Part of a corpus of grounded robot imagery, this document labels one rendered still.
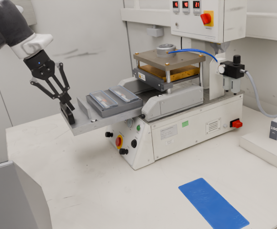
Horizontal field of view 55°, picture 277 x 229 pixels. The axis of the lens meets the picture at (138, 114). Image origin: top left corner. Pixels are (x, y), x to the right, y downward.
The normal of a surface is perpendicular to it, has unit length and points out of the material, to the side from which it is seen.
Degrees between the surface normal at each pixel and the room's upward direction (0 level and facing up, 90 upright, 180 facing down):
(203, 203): 0
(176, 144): 90
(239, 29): 90
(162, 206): 0
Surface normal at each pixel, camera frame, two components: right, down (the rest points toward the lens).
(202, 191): -0.11, -0.89
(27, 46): -0.05, 0.61
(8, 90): 0.44, 0.34
